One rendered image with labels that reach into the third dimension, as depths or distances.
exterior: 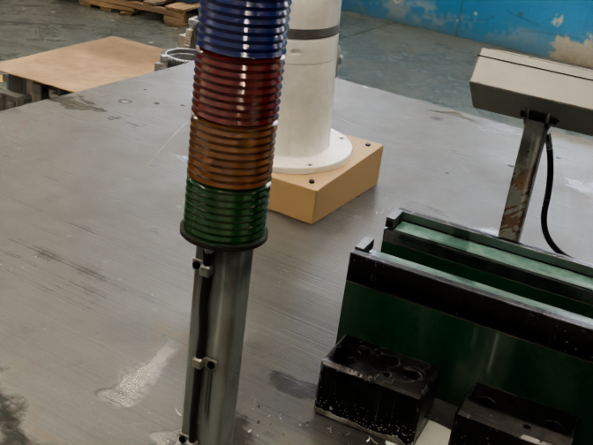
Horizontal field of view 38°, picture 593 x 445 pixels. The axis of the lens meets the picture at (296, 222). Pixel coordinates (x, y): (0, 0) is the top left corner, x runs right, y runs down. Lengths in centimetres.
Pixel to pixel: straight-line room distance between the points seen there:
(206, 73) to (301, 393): 40
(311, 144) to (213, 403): 64
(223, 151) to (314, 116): 68
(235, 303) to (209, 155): 12
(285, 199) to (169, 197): 17
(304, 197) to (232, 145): 63
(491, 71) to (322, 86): 28
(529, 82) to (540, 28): 551
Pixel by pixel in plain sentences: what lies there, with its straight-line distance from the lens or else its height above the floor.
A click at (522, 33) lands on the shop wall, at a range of 660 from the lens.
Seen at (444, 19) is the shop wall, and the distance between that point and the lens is 679.
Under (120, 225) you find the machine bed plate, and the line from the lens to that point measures 116.
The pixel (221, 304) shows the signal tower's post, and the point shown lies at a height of 98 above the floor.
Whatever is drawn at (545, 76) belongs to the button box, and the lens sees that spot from 106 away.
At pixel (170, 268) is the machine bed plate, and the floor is 80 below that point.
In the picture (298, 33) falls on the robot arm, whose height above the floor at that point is 105.
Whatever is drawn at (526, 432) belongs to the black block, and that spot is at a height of 86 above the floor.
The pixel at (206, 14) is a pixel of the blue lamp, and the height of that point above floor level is 119.
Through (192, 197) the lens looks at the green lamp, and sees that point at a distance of 60.
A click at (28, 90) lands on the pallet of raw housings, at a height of 28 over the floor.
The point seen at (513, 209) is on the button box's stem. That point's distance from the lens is 112.
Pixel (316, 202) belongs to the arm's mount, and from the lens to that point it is 119.
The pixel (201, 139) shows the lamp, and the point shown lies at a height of 111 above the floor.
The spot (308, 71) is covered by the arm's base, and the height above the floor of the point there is 99.
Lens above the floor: 130
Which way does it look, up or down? 25 degrees down
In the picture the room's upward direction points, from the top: 7 degrees clockwise
